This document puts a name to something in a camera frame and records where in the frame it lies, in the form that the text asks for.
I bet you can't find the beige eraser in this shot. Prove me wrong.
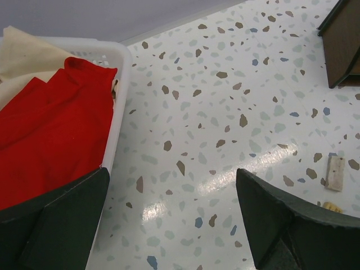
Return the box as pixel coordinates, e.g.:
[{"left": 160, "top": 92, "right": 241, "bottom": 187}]
[{"left": 325, "top": 156, "right": 345, "bottom": 192}]

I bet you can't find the brown wooden desk organizer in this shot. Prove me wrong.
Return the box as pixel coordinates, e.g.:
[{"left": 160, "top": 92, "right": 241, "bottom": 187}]
[{"left": 318, "top": 0, "right": 359, "bottom": 88}]

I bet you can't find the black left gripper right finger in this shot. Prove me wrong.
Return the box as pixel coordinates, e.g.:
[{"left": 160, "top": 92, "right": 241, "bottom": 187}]
[{"left": 236, "top": 169, "right": 359, "bottom": 269}]

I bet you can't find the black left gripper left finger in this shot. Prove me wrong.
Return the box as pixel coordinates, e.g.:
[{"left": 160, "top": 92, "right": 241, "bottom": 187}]
[{"left": 1, "top": 168, "right": 109, "bottom": 269}]

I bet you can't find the red cloth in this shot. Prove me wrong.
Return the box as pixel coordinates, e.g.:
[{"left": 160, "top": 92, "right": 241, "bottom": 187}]
[{"left": 1, "top": 57, "right": 117, "bottom": 209}]

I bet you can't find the beige cloth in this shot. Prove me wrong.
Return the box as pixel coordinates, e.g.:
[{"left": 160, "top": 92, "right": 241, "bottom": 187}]
[{"left": 0, "top": 25, "right": 122, "bottom": 110}]

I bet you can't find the small tan sharpener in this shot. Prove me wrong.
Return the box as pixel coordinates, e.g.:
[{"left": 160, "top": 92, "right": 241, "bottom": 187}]
[{"left": 322, "top": 201, "right": 343, "bottom": 213}]

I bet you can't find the white plastic basket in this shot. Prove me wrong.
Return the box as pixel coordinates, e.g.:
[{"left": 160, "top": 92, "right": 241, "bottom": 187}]
[{"left": 0, "top": 35, "right": 133, "bottom": 171}]

